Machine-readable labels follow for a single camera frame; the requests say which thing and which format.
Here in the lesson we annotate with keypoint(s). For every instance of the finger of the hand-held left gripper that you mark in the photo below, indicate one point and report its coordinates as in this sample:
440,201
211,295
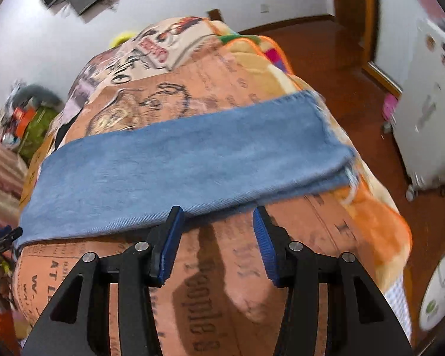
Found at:
7,238

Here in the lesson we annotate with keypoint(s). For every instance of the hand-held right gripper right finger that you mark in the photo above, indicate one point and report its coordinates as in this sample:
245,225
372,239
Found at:
263,244

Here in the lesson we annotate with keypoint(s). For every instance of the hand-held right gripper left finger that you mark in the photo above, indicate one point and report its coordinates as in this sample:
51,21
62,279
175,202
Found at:
168,244

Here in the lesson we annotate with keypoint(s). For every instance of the blue denim pants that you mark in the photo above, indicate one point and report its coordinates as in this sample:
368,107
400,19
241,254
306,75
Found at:
170,167

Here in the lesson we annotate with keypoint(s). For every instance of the pink striped curtain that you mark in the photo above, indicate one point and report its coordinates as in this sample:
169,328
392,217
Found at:
0,178

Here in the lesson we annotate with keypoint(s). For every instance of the printed blanket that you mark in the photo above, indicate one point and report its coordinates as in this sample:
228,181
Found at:
215,296

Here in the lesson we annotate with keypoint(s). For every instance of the green patterned storage box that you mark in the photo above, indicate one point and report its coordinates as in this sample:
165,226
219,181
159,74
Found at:
40,129

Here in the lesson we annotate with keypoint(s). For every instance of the orange box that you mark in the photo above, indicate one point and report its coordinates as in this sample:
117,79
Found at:
24,118

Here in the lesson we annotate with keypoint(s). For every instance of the grey pillow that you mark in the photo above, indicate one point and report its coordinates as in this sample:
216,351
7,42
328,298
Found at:
40,94

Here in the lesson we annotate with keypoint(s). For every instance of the pile of clothes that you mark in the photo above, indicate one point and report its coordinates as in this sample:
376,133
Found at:
15,91

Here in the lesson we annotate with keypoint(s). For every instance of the checked bedsheet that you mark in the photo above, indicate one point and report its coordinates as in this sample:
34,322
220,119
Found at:
398,304

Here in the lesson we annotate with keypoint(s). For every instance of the white round fan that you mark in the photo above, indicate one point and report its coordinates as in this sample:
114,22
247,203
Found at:
443,289

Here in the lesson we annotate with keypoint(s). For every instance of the pink plastic item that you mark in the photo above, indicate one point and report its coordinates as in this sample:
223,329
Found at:
390,107

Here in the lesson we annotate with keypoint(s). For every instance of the yellow foam tube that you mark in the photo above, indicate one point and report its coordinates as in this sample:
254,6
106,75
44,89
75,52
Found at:
123,38

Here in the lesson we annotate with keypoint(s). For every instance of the white wheeled cabinet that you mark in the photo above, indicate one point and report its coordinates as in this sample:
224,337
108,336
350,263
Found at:
430,111

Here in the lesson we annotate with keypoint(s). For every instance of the wooden bed post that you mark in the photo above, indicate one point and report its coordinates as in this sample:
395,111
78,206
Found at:
215,14

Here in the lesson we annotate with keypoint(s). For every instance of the white wall socket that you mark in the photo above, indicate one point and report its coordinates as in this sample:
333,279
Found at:
264,8

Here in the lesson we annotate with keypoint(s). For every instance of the wooden door frame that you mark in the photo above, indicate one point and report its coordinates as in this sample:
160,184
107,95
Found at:
356,15

